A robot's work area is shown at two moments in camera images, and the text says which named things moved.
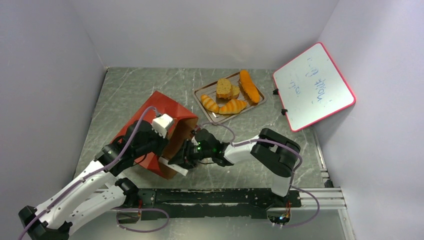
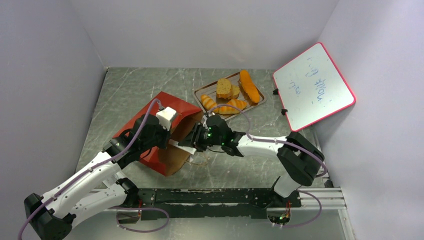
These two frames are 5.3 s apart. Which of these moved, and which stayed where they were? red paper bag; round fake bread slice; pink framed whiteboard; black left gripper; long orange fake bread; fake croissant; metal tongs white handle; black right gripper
Moved: black right gripper; red paper bag; metal tongs white handle
Stayed: long orange fake bread; round fake bread slice; fake croissant; pink framed whiteboard; black left gripper
